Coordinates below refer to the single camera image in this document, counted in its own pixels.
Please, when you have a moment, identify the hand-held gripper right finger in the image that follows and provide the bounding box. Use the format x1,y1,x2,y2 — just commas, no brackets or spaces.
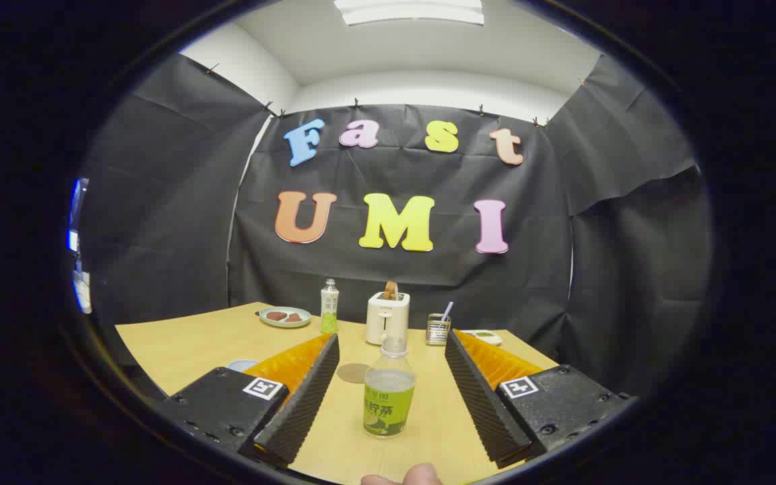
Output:
445,329,638,470

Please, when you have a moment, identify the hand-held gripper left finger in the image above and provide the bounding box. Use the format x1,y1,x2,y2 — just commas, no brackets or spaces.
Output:
159,332,340,469

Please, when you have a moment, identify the green label juice bottle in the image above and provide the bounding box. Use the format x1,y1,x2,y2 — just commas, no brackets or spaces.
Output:
363,335,416,439

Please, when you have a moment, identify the slim capped green label bottle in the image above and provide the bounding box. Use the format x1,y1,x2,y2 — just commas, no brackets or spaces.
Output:
320,278,340,335

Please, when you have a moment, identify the pale green plate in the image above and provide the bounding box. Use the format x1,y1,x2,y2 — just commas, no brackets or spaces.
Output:
258,306,312,329

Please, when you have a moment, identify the cream toaster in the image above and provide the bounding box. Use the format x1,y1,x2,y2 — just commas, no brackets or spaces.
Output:
366,291,411,346

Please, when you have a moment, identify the wooden table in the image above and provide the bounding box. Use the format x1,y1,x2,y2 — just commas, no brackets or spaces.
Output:
115,302,560,485

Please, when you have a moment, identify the white power strip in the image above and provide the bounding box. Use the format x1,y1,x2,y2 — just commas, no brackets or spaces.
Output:
73,271,92,314

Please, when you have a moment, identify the computer monitor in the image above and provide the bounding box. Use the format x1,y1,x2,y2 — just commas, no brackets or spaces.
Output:
67,177,90,253

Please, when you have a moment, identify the ceiling light panel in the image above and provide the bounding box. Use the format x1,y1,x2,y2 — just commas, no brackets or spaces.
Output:
333,0,486,26

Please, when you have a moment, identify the metal wire utensil holder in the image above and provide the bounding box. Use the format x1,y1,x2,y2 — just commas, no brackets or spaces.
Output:
426,313,452,346

